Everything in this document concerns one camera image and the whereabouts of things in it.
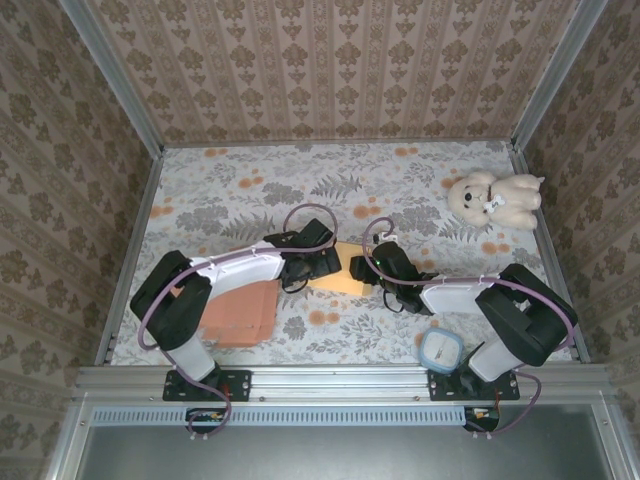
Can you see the yellow paper box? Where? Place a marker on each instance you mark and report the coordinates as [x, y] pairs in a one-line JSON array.
[[340, 280]]

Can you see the pink paper box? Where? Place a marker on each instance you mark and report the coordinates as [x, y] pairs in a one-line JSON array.
[[240, 315]]

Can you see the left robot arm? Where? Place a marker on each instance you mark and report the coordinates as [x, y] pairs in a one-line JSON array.
[[170, 310]]

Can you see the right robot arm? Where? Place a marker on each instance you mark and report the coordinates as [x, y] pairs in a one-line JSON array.
[[525, 320]]

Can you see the floral patterned tablecloth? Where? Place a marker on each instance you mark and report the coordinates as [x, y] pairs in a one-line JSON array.
[[325, 170]]

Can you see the white square blue-rimmed container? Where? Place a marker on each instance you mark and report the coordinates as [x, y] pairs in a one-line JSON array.
[[440, 350]]

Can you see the cream plush dog toy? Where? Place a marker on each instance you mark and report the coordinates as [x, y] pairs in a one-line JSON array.
[[505, 200]]

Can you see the small controller board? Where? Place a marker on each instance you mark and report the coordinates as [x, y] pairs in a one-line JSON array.
[[482, 415], [205, 417]]

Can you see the grey metal panel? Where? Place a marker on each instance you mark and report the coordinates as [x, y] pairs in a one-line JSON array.
[[325, 455]]

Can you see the aluminium table edge rail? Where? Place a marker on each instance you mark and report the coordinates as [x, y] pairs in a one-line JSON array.
[[340, 382]]

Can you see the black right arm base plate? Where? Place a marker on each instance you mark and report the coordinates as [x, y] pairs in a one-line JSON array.
[[442, 387]]

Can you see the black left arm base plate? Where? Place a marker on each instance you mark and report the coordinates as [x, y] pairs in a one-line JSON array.
[[237, 385]]

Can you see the aluminium side rail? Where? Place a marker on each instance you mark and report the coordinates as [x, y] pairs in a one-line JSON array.
[[127, 260], [550, 250]]

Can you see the aluminium frame post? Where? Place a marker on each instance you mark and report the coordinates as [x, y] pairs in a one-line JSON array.
[[115, 75], [555, 75]]

